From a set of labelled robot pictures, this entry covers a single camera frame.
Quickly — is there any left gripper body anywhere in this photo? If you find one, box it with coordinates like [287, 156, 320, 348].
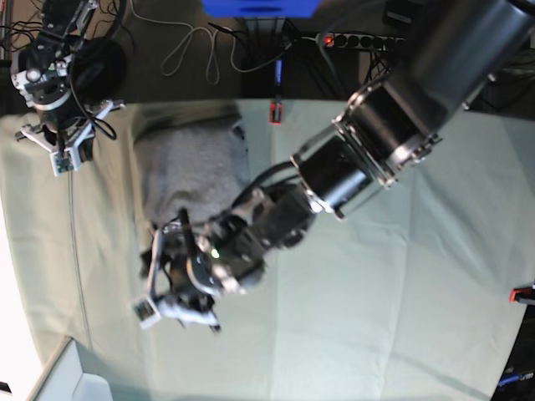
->
[140, 219, 222, 333]

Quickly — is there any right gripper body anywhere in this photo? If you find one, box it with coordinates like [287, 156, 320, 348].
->
[15, 99, 126, 164]

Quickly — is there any grey t-shirt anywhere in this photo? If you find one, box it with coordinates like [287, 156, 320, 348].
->
[134, 114, 251, 227]

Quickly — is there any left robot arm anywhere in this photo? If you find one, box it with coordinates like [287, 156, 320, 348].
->
[131, 1, 534, 331]

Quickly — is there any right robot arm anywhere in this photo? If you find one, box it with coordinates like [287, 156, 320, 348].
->
[11, 1, 127, 172]

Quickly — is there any black round base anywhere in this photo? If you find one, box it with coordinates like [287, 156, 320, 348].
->
[73, 37, 127, 104]

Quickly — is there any white plastic bin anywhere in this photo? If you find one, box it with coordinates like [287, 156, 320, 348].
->
[27, 336, 114, 401]

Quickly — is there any red black clamp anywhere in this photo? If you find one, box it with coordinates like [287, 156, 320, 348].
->
[269, 100, 283, 125]

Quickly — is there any blue plastic crate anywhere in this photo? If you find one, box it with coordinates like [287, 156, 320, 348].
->
[201, 0, 320, 18]

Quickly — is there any white power strip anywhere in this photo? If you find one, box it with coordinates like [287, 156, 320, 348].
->
[323, 33, 405, 53]

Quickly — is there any red clamp right edge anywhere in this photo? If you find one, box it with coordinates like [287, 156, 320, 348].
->
[509, 286, 535, 306]

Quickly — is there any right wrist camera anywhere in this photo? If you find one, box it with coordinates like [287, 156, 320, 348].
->
[49, 147, 82, 177]

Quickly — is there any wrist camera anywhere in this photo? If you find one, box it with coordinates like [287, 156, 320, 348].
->
[49, 147, 82, 177]
[131, 295, 161, 330]

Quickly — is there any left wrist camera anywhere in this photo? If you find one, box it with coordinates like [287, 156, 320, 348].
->
[131, 295, 161, 330]

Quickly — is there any white cable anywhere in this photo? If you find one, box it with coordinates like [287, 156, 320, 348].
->
[129, 0, 293, 84]

